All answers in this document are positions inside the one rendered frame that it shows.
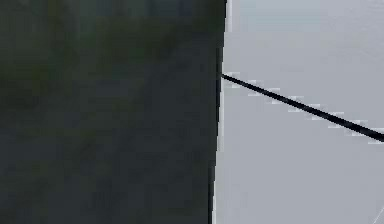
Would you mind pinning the dark grey tall cabinet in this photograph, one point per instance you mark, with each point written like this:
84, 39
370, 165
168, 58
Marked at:
106, 120

